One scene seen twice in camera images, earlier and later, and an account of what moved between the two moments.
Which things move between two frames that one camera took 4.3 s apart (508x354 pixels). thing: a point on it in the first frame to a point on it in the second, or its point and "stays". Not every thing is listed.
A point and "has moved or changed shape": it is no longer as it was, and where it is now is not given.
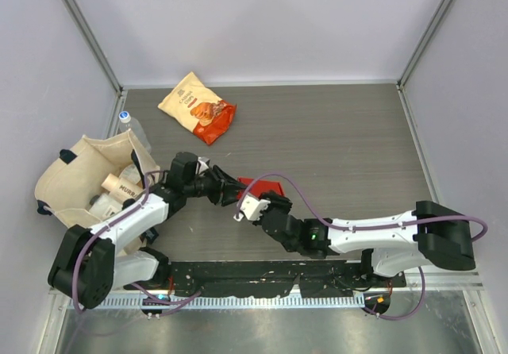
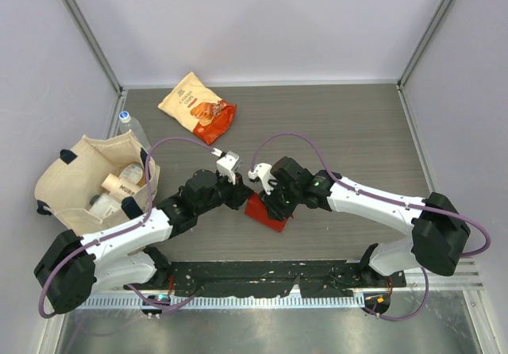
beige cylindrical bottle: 121,189 stays
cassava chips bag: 194,106 stays
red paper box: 259,187 has moved or changed shape
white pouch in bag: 105,206 stays
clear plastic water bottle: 127,122 stays
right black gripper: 276,201 to 274,209
